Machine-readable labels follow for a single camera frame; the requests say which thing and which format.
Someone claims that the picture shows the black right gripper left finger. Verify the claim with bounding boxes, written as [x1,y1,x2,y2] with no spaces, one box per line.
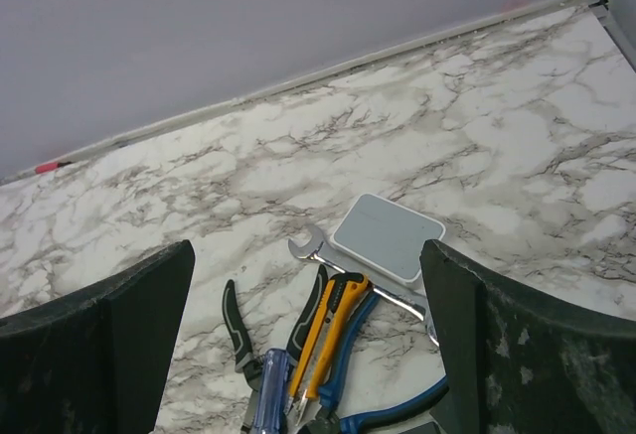
[1,240,194,433]

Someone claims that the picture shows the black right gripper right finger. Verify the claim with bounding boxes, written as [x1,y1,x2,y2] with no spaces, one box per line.
[420,240,635,433]

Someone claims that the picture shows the silver open-end wrench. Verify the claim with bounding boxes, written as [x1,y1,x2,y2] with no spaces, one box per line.
[287,223,440,347]

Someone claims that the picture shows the grey white router box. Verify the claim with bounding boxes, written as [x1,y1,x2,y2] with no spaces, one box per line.
[331,193,446,285]

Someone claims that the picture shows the blue transparent screwdriver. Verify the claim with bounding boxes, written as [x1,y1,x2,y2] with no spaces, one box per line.
[240,348,291,433]

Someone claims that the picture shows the yellow black utility knife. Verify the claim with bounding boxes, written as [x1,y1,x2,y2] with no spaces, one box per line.
[289,272,369,403]

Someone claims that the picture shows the black grey handled pliers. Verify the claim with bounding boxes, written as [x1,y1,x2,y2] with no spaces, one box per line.
[222,264,329,433]

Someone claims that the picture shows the blue handled pliers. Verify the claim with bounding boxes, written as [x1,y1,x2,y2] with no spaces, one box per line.
[295,290,450,434]

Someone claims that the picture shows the red marker at wall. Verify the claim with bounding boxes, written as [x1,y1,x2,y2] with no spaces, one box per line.
[35,161,72,174]

